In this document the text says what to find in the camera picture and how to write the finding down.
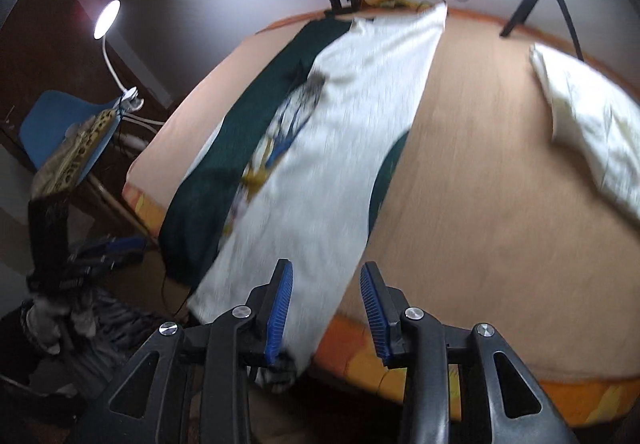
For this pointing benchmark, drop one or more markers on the bed with orange sheet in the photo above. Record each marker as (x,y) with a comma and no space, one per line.
(475,174)

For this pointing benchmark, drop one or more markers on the person's left hand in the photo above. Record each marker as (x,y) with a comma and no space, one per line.
(45,324)

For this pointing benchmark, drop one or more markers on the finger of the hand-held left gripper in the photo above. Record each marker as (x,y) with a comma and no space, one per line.
(115,244)
(112,263)

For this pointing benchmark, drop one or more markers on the green white tree print t-shirt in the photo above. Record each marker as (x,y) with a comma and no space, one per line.
(360,124)

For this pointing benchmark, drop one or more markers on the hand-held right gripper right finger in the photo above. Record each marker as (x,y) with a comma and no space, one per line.
(372,309)

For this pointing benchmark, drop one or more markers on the leopard print cloth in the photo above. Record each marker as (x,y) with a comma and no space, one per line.
(75,154)

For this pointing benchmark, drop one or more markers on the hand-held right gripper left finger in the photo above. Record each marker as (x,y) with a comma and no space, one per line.
(280,309)

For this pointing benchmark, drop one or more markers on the white clip desk lamp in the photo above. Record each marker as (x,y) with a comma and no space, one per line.
(107,17)

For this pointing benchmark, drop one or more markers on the yellow crumpled cloth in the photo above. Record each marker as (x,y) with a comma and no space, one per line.
(395,2)

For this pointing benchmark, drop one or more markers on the folded white cloth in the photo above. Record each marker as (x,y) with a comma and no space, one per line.
(600,124)

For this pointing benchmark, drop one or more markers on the zebra striped clothing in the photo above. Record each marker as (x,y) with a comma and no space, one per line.
(120,324)

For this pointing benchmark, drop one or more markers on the blue chair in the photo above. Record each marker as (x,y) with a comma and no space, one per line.
(55,109)

